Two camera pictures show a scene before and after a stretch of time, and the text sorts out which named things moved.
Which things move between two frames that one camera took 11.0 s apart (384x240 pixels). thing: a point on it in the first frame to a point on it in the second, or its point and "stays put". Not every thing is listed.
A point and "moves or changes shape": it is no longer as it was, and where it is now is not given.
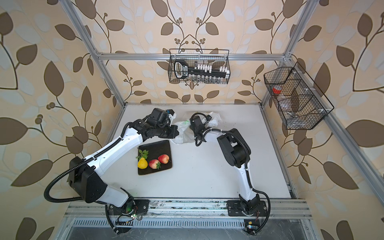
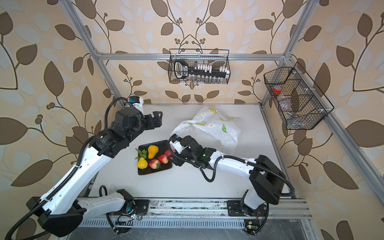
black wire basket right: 300,104 stays put
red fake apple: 163,158 stays put
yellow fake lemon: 142,163 stays put
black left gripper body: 164,130 to 142,123
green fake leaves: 143,154 stays put
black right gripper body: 191,126 to 185,156
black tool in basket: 182,70 stays put
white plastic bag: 183,133 moves or changes shape
